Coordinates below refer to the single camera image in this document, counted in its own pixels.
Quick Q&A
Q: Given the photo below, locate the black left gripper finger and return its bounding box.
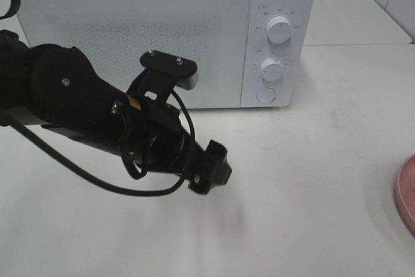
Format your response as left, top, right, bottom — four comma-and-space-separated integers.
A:
188, 174, 214, 195
205, 140, 232, 185

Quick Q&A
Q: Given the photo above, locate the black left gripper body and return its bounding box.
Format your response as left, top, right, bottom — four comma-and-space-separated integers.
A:
110, 90, 208, 180

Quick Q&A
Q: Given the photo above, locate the round white door button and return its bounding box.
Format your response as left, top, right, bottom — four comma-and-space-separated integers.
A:
256, 88, 276, 104

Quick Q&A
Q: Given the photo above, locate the white microwave door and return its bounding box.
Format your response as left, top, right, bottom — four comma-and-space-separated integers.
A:
18, 0, 250, 108

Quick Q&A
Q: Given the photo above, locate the pink round plate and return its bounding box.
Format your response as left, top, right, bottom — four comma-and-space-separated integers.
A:
394, 155, 414, 234

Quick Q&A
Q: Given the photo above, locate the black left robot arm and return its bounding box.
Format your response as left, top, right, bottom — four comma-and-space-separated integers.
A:
1, 30, 231, 197

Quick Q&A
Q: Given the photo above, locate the lower white round knob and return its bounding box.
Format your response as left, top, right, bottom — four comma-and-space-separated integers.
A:
260, 58, 284, 82

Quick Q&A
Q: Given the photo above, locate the white round knob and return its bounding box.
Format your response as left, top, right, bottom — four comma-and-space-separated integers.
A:
260, 58, 284, 82
265, 14, 293, 43

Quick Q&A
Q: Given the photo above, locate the upper white round knob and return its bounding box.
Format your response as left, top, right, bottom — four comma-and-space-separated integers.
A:
265, 14, 293, 43

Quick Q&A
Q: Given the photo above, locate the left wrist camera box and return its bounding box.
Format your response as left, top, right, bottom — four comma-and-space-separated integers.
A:
126, 50, 198, 105

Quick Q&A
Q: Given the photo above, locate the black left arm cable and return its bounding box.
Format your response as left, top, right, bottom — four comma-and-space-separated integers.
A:
0, 0, 195, 197

